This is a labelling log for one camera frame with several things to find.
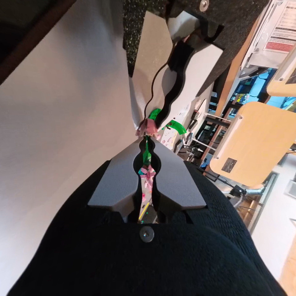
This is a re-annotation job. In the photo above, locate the pile of pink lego pieces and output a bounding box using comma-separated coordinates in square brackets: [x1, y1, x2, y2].
[138, 165, 156, 193]

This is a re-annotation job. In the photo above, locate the silver flexible duct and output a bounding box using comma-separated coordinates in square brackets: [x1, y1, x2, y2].
[245, 185, 265, 197]

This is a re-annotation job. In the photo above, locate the white box with printed label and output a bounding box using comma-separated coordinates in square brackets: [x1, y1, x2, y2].
[240, 0, 296, 70]

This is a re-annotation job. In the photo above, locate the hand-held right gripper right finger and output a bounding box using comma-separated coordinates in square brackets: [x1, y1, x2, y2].
[149, 138, 207, 223]

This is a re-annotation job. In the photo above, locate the green lego stem with leaves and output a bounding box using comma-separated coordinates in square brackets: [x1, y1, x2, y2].
[142, 108, 187, 166]

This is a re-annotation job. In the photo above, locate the pink lego flower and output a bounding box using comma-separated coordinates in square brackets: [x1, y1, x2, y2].
[135, 118, 161, 140]

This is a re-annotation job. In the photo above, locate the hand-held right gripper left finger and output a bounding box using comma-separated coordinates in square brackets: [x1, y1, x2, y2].
[87, 139, 144, 223]

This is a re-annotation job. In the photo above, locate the lego instruction booklet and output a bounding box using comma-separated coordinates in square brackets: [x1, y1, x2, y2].
[161, 129, 177, 151]

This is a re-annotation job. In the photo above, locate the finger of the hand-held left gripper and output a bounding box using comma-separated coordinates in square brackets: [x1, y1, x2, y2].
[157, 42, 225, 129]
[129, 10, 174, 132]

